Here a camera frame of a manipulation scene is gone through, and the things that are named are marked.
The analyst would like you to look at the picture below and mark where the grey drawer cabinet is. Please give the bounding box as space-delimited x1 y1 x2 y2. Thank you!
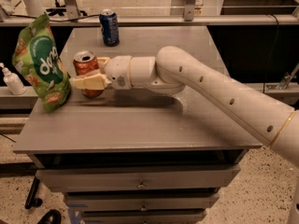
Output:
12 25 263 224

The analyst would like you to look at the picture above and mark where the top grey drawer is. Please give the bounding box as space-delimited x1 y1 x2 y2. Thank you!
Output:
36 164 240 192

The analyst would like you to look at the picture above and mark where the black cable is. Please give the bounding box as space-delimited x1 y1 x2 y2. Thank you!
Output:
0 7 101 23

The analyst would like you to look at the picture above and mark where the green rice chip bag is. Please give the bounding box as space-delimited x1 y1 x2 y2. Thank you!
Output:
12 14 71 112

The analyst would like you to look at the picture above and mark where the black caster leg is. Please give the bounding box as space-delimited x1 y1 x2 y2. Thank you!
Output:
24 177 43 210

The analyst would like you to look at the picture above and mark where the bottom grey drawer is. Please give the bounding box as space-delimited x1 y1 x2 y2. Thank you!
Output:
81 209 206 224

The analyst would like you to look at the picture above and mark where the orange coke can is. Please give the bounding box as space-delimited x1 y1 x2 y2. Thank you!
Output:
73 50 102 98

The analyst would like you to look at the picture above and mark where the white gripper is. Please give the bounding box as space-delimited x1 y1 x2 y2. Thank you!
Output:
70 56 132 91

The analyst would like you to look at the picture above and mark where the blue soda can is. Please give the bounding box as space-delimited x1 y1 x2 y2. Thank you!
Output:
99 9 120 47

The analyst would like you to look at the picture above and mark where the white pump bottle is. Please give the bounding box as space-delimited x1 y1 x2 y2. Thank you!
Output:
0 63 26 95

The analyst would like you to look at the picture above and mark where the grey drawer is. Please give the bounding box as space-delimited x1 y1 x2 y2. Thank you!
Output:
81 209 206 224
65 191 219 212
36 164 240 192

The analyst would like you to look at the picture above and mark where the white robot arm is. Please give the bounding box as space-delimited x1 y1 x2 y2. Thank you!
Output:
70 46 299 167

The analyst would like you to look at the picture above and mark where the middle grey drawer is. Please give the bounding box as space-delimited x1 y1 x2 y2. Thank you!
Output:
65 191 219 212

